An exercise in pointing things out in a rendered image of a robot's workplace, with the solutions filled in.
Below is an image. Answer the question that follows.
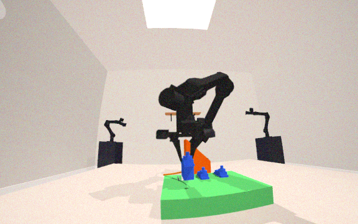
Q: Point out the green flat platform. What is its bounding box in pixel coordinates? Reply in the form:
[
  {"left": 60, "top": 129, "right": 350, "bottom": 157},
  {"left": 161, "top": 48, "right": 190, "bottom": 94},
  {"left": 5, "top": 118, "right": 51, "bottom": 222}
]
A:
[{"left": 160, "top": 166, "right": 274, "bottom": 220}]

